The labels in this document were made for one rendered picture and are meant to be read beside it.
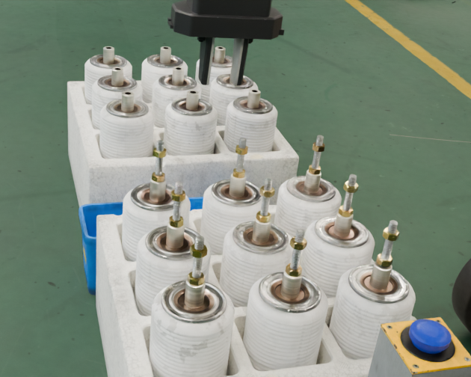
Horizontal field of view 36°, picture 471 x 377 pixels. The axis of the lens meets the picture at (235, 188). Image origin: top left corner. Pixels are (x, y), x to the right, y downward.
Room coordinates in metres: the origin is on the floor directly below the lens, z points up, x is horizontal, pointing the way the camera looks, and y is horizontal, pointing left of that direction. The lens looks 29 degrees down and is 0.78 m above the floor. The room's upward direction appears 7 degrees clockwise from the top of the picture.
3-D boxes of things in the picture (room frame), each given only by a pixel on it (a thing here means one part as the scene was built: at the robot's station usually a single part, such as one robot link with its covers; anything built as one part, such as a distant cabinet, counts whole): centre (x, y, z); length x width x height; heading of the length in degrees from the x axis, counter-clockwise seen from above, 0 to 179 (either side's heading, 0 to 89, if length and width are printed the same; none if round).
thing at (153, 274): (0.77, 0.07, 0.16); 0.10 x 0.10 x 0.18
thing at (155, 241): (0.77, 0.07, 0.25); 0.08 x 0.08 x 0.01
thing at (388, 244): (0.73, -0.19, 0.31); 0.01 x 0.01 x 0.08
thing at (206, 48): (0.77, 0.05, 0.51); 0.03 x 0.02 x 0.06; 17
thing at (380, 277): (0.73, -0.19, 0.26); 0.02 x 0.02 x 0.03
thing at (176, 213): (0.77, 0.07, 0.30); 0.01 x 0.01 x 0.08
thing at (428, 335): (0.55, -0.21, 0.32); 0.04 x 0.04 x 0.02
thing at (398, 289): (0.73, -0.19, 0.25); 0.08 x 0.08 x 0.01
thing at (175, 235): (0.77, 0.07, 0.26); 0.02 x 0.02 x 0.03
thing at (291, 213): (0.95, -0.11, 0.16); 0.10 x 0.10 x 0.18
